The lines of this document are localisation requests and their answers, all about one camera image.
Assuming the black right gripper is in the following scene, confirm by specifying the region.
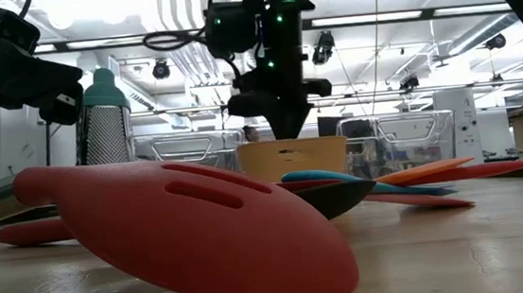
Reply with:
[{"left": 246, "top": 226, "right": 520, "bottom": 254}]
[{"left": 223, "top": 60, "right": 338, "bottom": 146}]

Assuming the blue silicone spoon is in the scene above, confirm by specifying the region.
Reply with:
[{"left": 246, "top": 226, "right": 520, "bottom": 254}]
[{"left": 279, "top": 156, "right": 461, "bottom": 211}]

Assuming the black plastic spoon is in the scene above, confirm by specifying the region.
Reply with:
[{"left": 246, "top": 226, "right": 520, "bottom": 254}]
[{"left": 0, "top": 177, "right": 379, "bottom": 250}]

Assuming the orange silicone spatula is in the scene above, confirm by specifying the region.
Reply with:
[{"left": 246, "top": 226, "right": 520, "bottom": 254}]
[{"left": 374, "top": 155, "right": 478, "bottom": 187}]

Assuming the red silicone spoon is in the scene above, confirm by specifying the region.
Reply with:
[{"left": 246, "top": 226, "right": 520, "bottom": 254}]
[{"left": 0, "top": 176, "right": 348, "bottom": 250}]

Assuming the red slotted spoon steel handle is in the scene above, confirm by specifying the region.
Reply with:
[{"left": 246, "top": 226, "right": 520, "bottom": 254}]
[{"left": 0, "top": 139, "right": 361, "bottom": 293}]

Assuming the red silicone spatula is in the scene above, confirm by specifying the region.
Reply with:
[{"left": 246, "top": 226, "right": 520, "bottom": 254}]
[{"left": 386, "top": 158, "right": 523, "bottom": 189}]

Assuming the person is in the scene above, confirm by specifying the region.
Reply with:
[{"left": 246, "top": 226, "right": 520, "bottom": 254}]
[{"left": 241, "top": 123, "right": 261, "bottom": 145}]

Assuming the black monitor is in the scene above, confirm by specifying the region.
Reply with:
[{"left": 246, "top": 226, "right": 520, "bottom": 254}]
[{"left": 316, "top": 113, "right": 350, "bottom": 138}]

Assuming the yellow plastic bin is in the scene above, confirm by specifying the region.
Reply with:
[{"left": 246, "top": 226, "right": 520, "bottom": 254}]
[{"left": 235, "top": 133, "right": 352, "bottom": 186}]

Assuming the black ceiling spotlight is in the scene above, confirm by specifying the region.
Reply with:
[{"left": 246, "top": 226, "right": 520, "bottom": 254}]
[
  {"left": 483, "top": 32, "right": 508, "bottom": 51},
  {"left": 397, "top": 73, "right": 422, "bottom": 94},
  {"left": 308, "top": 29, "right": 337, "bottom": 66},
  {"left": 150, "top": 58, "right": 172, "bottom": 81}
]

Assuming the clear plastic bin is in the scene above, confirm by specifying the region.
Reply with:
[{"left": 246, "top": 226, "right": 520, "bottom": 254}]
[
  {"left": 334, "top": 107, "right": 461, "bottom": 182},
  {"left": 131, "top": 127, "right": 247, "bottom": 181}
]

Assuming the white cabinet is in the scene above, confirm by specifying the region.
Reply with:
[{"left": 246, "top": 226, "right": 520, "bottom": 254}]
[{"left": 430, "top": 86, "right": 483, "bottom": 168}]

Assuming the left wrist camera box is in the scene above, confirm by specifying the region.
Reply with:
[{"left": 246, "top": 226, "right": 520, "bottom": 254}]
[{"left": 0, "top": 9, "right": 44, "bottom": 60}]

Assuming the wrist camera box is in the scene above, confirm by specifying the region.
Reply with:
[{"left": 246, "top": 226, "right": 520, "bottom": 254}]
[
  {"left": 0, "top": 9, "right": 44, "bottom": 60},
  {"left": 202, "top": 0, "right": 260, "bottom": 61}
]

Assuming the steel box grater teal handle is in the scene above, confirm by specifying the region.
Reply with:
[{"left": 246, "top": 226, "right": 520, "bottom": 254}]
[{"left": 68, "top": 65, "right": 136, "bottom": 167}]

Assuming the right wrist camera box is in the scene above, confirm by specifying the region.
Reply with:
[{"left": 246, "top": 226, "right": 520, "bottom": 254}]
[{"left": 202, "top": 0, "right": 260, "bottom": 61}]

